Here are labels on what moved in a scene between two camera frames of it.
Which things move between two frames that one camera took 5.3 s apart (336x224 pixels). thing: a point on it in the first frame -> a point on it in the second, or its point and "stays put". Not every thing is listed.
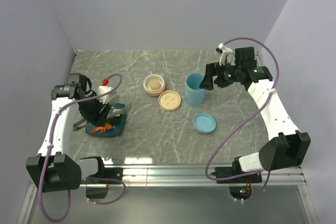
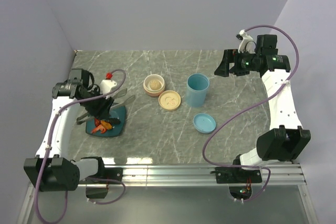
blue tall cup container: [194, 95] stays put
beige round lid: [169, 100] stays put
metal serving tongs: [114, 112] -> [123, 103]
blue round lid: [204, 123] stays put
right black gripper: [212, 69] -> [230, 56]
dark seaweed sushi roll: [114, 119] stays put
